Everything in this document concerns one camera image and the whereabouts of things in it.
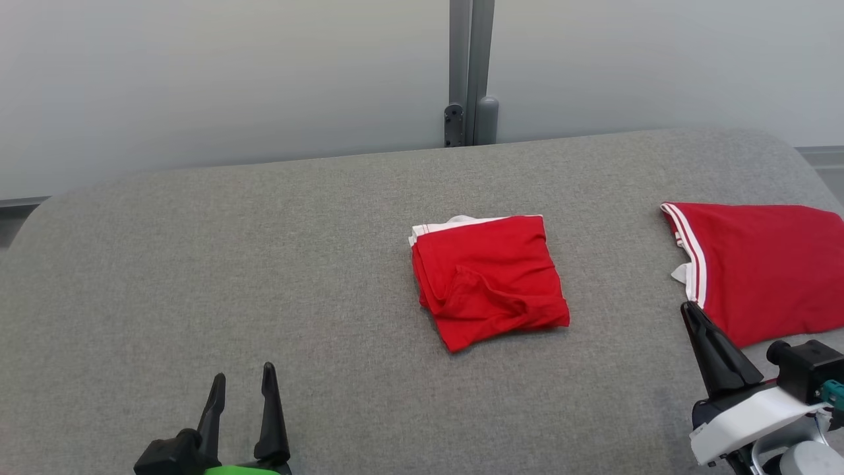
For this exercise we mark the dark grey post hinge bracket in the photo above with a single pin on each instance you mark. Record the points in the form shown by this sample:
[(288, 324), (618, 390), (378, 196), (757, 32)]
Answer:
[(453, 125)]

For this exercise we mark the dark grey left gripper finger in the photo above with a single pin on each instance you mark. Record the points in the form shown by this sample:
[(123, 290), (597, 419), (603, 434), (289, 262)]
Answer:
[(212, 422), (271, 429)]

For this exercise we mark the red and white basketball jersey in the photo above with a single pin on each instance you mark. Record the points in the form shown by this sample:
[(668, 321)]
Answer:
[(488, 277), (765, 264)]

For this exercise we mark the grey metal partition post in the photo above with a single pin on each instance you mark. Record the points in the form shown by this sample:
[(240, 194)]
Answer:
[(469, 53)]

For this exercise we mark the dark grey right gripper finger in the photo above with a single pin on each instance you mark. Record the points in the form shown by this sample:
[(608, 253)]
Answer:
[(735, 366), (709, 369)]

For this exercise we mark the grey wall baseboard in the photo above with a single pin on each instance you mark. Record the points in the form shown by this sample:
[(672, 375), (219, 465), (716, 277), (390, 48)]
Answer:
[(824, 157)]

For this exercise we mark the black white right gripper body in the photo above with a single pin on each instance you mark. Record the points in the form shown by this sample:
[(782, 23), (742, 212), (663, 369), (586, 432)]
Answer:
[(745, 415)]

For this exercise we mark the grey cylinder post fitting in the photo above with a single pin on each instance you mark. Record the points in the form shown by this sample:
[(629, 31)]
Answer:
[(486, 122)]

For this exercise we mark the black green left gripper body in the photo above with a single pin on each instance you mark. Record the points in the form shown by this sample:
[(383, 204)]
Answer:
[(171, 455)]

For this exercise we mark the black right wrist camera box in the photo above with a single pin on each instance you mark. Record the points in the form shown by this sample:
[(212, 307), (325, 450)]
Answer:
[(804, 369)]

